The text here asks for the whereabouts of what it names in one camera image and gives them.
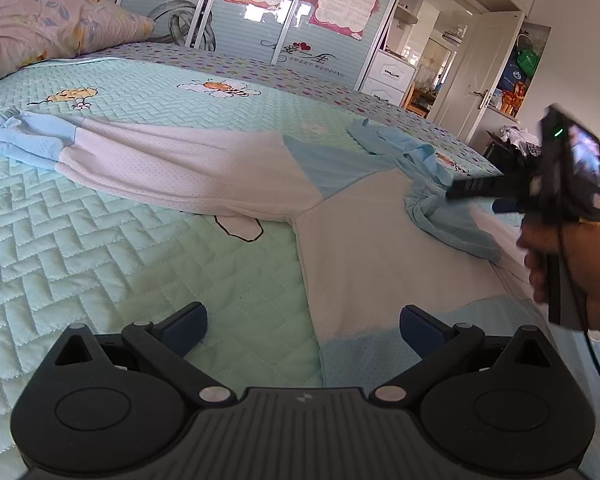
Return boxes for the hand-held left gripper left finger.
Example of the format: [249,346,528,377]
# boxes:
[55,305,237,407]

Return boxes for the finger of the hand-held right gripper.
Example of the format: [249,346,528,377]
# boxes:
[445,175,531,202]
[492,196,528,213]

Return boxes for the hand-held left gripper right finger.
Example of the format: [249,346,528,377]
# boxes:
[372,305,561,407]

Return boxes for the light blue and white jacket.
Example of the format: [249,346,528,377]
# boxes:
[0,110,600,391]

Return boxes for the dark pile of clothes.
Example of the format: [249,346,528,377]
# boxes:
[481,126,547,177]

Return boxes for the green bee printed quilt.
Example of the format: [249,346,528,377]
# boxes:
[0,54,600,480]

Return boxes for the white door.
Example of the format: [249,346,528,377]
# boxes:
[431,10,527,147]

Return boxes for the wooden chair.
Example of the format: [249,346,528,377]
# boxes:
[404,84,432,119]

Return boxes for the white shelf and drawer unit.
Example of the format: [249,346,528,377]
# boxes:
[361,0,462,109]

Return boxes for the pink bordered poster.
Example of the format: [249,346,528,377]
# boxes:
[307,0,389,42]

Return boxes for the sliding door wardrobe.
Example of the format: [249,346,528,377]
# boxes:
[115,0,416,94]

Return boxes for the grey hoops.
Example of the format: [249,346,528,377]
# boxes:
[144,0,219,52]

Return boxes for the pink floral pillow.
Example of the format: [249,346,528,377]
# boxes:
[0,0,156,89]

